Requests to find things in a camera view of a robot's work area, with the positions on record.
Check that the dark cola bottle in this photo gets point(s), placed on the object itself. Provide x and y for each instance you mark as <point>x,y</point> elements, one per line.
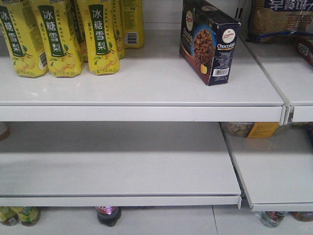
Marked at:
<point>108,215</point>

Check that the white supermarket shelf unit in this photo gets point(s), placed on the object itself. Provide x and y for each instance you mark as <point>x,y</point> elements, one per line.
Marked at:
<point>148,140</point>

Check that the red snack pack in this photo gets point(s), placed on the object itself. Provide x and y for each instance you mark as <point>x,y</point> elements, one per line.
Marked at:
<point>304,47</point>

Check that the green tea bottle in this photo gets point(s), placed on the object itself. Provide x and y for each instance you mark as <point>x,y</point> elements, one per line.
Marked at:
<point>28,216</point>

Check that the yellow pear drink bottle rear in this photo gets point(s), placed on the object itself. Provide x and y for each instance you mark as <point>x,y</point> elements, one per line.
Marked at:
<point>133,27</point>

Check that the dark blue Chocofello cookie box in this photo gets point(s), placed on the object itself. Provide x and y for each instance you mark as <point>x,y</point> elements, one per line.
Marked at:
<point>207,40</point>

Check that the yellow pear drink bottle left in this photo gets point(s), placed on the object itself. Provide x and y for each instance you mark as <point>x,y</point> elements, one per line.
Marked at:
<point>23,38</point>

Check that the yellow pear drink bottle right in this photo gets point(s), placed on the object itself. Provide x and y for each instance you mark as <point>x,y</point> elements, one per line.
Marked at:
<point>100,36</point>

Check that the clear water bottle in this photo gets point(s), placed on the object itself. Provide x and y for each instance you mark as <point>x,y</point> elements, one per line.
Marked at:
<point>272,219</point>

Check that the blue breakfast biscuit bag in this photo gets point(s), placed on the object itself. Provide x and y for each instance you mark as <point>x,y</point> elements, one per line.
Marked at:
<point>274,20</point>

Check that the yellow label nut jar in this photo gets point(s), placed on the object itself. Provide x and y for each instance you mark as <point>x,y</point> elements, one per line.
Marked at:
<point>250,129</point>

